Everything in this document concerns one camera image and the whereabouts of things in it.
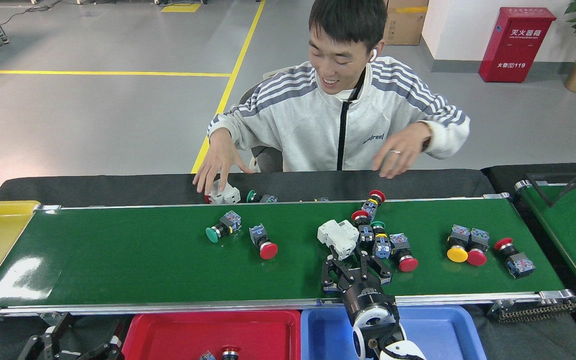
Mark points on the black table cloth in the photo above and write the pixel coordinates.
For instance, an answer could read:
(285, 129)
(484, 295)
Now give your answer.
(118, 187)

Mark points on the blue plastic tray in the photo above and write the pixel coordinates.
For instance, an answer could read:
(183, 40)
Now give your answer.
(443, 335)

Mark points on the white circuit breaker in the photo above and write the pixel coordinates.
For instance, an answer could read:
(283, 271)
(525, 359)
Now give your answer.
(338, 235)
(230, 194)

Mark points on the brown cardboard box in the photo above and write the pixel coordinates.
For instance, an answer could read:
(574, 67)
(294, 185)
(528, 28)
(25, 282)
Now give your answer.
(405, 25)

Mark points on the red fire extinguisher box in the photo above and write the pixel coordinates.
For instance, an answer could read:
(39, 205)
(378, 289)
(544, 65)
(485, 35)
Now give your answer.
(515, 45)

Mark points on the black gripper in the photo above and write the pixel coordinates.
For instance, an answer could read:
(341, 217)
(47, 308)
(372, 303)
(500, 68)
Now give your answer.
(368, 295)

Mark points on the grey office chair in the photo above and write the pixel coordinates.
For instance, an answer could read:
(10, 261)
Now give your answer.
(268, 160)

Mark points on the person's left hand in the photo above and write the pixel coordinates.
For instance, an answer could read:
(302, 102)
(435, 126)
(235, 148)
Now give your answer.
(403, 150)

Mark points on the short green conveyor belt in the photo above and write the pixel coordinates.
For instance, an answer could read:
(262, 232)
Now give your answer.
(573, 225)

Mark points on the yellow mushroom push button switch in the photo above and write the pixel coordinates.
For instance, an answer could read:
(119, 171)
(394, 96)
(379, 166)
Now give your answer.
(457, 254)

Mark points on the person's right hand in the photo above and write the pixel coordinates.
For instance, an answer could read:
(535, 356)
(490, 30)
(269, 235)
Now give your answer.
(218, 155)

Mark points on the red plastic tray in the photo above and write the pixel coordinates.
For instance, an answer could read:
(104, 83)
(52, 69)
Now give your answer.
(178, 335)

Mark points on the person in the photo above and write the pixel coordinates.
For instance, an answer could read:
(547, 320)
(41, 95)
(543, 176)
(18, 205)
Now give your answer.
(318, 125)

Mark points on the green mushroom push button switch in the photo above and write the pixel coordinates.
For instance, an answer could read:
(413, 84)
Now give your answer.
(212, 234)
(251, 196)
(382, 246)
(207, 356)

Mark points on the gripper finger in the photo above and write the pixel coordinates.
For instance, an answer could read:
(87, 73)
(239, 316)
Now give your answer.
(48, 340)
(113, 342)

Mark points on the long green conveyor belt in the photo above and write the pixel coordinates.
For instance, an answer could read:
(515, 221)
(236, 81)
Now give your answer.
(143, 260)

